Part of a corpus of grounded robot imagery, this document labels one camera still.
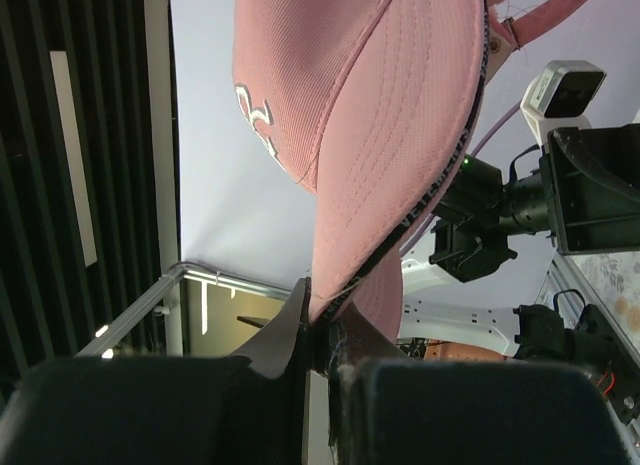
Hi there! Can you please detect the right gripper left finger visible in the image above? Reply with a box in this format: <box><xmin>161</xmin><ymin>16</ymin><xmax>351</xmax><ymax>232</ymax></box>
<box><xmin>1</xmin><ymin>279</ymin><xmax>310</xmax><ymax>464</ymax></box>

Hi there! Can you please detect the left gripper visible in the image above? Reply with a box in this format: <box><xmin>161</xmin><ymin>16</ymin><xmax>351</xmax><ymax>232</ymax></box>
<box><xmin>499</xmin><ymin>124</ymin><xmax>639</xmax><ymax>255</ymax></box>

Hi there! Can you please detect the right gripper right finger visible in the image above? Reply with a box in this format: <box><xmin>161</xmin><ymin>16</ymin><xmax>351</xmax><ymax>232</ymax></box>
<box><xmin>327</xmin><ymin>307</ymin><xmax>625</xmax><ymax>464</ymax></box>

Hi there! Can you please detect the pink baseball cap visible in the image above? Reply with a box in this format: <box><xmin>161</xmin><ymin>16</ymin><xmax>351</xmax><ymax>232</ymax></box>
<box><xmin>233</xmin><ymin>0</ymin><xmax>587</xmax><ymax>340</ymax></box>

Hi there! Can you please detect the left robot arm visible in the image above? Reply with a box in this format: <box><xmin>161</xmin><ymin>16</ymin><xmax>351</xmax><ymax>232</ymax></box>
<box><xmin>399</xmin><ymin>124</ymin><xmax>639</xmax><ymax>368</ymax></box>

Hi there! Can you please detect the floral table mat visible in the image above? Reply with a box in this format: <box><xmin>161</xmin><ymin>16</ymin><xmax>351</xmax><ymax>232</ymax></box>
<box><xmin>572</xmin><ymin>251</ymin><xmax>639</xmax><ymax>347</ymax></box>

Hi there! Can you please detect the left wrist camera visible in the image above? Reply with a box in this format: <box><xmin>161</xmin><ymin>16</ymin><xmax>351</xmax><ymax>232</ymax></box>
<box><xmin>520</xmin><ymin>60</ymin><xmax>607</xmax><ymax>146</ymax></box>

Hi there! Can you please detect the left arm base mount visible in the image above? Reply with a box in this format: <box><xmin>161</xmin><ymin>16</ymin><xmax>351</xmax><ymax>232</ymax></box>
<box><xmin>514</xmin><ymin>289</ymin><xmax>639</xmax><ymax>426</ymax></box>

